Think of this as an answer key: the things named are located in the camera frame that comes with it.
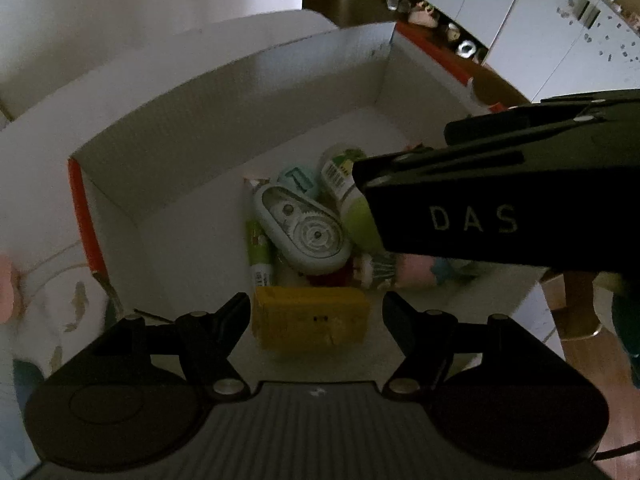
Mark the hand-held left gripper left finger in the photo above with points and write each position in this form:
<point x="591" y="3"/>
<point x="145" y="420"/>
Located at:
<point x="235" y="312"/>

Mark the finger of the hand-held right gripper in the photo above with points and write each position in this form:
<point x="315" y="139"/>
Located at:
<point x="550" y="120"/>
<point x="450" y="167"/>

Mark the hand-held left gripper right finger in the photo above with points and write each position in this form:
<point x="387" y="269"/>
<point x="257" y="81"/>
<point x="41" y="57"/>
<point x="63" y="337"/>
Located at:
<point x="400" y="315"/>

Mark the pink toy figure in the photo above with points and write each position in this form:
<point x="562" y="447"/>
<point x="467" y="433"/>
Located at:
<point x="415" y="270"/>

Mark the yellow cardboard box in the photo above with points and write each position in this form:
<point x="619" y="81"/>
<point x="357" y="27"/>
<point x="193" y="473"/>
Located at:
<point x="305" y="317"/>

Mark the grey correction tape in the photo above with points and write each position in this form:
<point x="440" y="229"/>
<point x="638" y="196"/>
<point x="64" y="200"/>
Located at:
<point x="300" y="230"/>

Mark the green-capped bottle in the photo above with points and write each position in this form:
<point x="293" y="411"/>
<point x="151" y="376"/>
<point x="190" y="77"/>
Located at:
<point x="340" y="180"/>

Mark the mint green pencil sharpener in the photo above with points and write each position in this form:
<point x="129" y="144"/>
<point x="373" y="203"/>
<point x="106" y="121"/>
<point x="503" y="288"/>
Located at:
<point x="300" y="180"/>

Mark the red cardboard box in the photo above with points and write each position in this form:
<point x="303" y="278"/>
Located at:
<point x="225" y="125"/>

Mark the grey shoe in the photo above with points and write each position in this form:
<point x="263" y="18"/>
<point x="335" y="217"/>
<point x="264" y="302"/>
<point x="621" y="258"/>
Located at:
<point x="466" y="48"/>

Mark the beige shoe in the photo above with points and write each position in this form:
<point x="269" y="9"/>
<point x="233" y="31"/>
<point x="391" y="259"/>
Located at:
<point x="424" y="14"/>

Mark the pink heart-shaped dish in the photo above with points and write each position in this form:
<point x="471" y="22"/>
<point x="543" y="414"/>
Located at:
<point x="7" y="290"/>

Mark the white wall cabinet unit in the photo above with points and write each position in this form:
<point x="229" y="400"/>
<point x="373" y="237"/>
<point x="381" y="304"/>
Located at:
<point x="525" y="20"/>

